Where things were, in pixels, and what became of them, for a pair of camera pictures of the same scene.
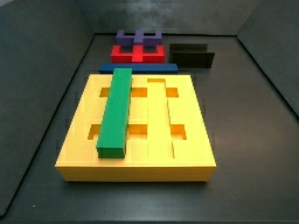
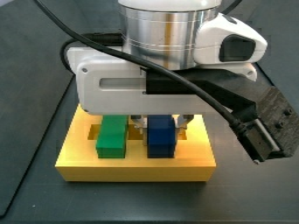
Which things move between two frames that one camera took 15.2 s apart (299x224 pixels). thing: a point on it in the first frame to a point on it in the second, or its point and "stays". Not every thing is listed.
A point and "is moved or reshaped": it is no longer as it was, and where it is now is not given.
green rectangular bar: [114, 135] stays
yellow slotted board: [168, 146] stays
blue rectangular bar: [142, 68] is moved or reshaped
